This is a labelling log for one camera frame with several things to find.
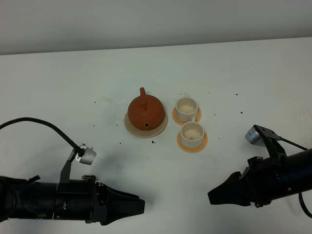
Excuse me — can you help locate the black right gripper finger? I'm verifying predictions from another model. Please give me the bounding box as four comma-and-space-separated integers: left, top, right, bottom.
208, 172, 246, 195
208, 190, 251, 205

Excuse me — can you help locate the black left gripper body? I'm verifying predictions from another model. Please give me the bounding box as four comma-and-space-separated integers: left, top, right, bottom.
56, 175, 107, 223

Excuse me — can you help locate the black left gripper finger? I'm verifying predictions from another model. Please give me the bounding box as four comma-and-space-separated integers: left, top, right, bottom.
105, 186, 139, 202
100, 199, 145, 225

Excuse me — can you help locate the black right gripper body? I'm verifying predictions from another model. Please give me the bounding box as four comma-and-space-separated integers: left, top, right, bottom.
240, 156, 288, 207

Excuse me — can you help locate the brown clay teapot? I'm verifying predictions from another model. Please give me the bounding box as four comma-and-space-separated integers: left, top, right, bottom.
127, 87, 165, 131

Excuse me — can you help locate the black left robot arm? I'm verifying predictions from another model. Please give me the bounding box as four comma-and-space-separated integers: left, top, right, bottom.
0, 175, 145, 225

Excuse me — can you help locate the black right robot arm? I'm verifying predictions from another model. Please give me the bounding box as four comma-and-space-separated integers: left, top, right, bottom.
208, 150, 312, 207

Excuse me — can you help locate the beige round teapot saucer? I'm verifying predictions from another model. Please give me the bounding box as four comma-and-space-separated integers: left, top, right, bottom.
124, 112, 168, 138

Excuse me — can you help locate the near orange coaster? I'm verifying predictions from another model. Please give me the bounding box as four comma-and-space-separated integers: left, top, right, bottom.
177, 131, 208, 153

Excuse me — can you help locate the orange coaster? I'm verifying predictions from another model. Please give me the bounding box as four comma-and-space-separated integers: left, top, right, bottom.
172, 107, 202, 125
177, 131, 208, 153

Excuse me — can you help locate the near white teacup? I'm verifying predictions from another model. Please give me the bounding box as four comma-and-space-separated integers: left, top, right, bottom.
179, 117, 205, 149

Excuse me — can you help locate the white teacup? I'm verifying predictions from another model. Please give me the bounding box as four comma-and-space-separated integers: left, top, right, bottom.
179, 117, 205, 149
175, 93, 198, 122

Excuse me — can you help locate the far orange coaster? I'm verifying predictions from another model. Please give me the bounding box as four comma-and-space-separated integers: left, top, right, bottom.
172, 107, 202, 125

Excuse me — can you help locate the far white teacup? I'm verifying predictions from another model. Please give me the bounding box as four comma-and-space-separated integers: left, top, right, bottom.
175, 93, 198, 122

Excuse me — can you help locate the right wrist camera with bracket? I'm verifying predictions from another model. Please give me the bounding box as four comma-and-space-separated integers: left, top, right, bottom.
245, 125, 286, 159

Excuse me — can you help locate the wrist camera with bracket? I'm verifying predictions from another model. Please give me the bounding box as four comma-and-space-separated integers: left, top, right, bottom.
60, 144, 97, 183
245, 125, 286, 159

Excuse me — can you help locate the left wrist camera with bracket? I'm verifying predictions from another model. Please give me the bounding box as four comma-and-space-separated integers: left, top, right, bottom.
60, 144, 97, 183

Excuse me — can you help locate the black braided left camera cable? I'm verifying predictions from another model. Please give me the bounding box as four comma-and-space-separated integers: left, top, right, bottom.
0, 117, 81, 153

